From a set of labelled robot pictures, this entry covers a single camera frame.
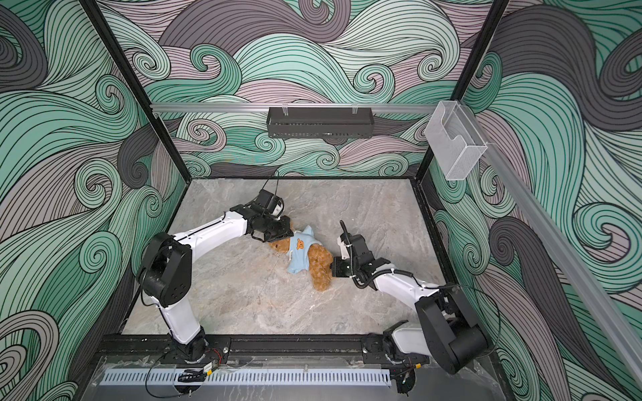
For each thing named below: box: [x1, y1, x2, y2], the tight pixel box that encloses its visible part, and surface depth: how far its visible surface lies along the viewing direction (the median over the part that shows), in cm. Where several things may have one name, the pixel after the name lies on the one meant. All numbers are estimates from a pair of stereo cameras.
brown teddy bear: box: [268, 237, 334, 292], surface depth 88 cm
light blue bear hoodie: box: [286, 224, 322, 275], surface depth 89 cm
